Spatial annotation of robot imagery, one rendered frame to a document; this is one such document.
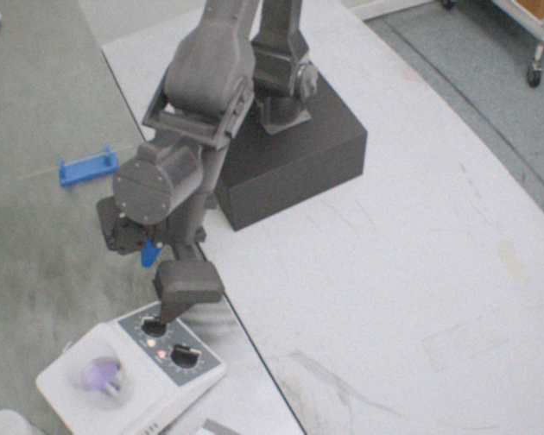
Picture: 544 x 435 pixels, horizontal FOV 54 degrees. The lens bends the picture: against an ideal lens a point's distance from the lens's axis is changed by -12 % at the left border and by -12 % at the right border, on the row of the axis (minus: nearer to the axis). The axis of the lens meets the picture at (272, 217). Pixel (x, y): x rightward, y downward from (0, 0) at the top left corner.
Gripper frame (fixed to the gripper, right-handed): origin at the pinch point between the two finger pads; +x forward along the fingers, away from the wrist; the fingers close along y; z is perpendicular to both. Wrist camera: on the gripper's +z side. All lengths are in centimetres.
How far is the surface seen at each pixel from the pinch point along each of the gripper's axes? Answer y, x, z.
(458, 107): -109, 13, -149
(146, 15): -156, 17, -33
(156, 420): 11.0, 13.4, 0.9
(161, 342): 2.1, 9.6, -1.5
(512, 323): 15.2, -3.0, -43.5
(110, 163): -30.8, 5.6, -0.1
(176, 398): 10.0, 10.4, -1.3
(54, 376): 4.4, 13.1, 11.9
